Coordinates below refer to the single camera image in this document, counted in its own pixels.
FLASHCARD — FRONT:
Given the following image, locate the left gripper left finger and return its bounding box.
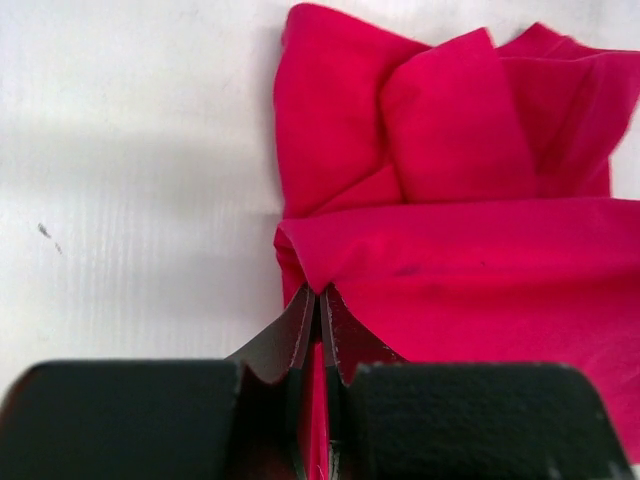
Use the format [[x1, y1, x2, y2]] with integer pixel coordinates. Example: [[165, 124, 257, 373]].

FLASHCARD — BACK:
[[1, 287, 316, 479]]

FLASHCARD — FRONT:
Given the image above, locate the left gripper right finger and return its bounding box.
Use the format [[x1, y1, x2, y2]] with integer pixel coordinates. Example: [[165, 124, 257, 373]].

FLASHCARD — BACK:
[[319, 288, 633, 479]]

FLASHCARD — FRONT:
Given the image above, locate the magenta t shirt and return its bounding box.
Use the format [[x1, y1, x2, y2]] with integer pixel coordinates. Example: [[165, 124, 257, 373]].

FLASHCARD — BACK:
[[273, 3, 639, 462]]

